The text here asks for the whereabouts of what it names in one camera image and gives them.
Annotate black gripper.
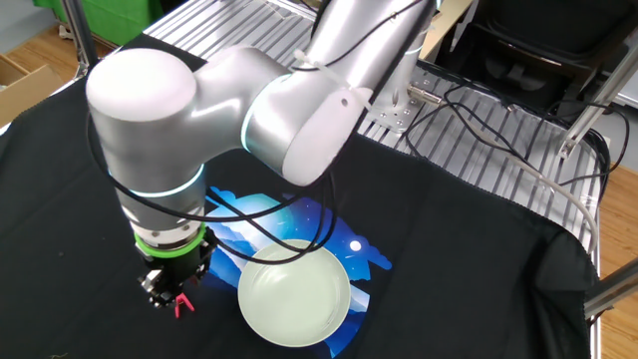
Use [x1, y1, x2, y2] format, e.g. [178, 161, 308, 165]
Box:
[138, 232, 218, 309]

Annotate pink plastic clamp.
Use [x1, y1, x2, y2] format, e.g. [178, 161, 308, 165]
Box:
[173, 292, 196, 319]

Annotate pale green round plate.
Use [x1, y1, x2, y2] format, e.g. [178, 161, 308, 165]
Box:
[236, 238, 353, 349]

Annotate open cardboard box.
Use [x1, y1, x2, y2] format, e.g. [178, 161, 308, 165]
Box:
[0, 53, 66, 129]

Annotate green fabric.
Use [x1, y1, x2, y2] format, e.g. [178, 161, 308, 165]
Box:
[33, 0, 165, 47]

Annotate beige desk top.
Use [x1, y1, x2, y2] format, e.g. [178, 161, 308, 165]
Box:
[421, 0, 475, 61]

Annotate black office chair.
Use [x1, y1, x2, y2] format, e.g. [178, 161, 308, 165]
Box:
[436, 0, 638, 114]

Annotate green flange ring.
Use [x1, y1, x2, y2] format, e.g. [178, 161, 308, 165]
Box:
[133, 223, 208, 260]

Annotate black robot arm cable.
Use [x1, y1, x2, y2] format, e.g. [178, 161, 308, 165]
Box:
[85, 0, 425, 266]

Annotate aluminium frame post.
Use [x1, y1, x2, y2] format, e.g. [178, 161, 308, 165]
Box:
[556, 29, 638, 161]
[62, 0, 104, 81]
[582, 257, 638, 320]

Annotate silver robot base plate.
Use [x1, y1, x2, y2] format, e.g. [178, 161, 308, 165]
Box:
[358, 64, 440, 135]

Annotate grey hose with metal plug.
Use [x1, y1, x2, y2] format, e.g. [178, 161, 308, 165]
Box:
[407, 83, 599, 255]

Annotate black table cables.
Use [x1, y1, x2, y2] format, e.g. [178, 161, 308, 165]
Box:
[404, 82, 632, 200]

